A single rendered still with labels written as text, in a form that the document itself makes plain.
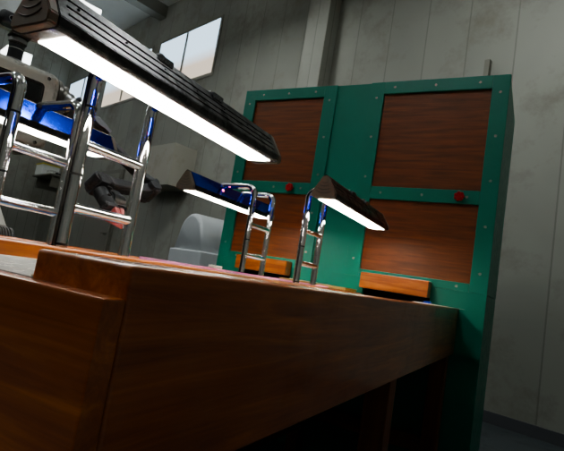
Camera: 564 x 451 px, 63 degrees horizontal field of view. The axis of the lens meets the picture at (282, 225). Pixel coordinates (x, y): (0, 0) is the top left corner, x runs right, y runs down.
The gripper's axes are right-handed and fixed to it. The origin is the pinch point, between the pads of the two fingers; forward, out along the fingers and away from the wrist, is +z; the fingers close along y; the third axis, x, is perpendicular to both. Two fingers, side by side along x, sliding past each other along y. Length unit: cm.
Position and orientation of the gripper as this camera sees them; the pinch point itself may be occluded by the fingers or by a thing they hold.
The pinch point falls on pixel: (121, 225)
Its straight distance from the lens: 180.2
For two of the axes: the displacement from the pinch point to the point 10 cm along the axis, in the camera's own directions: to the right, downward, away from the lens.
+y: 4.6, 1.7, 8.7
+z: 5.8, 6.9, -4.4
